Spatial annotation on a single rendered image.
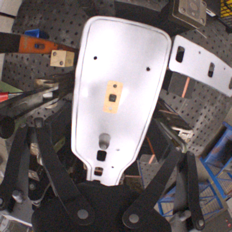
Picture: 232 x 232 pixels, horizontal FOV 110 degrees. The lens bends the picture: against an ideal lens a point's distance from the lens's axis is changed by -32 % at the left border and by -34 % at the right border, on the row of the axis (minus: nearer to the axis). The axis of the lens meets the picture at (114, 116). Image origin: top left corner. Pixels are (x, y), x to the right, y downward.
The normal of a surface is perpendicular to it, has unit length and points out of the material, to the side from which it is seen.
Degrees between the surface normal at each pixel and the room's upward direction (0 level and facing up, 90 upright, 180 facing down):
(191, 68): 0
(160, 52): 0
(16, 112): 81
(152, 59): 0
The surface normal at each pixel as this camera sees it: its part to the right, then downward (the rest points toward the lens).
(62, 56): -0.01, 0.42
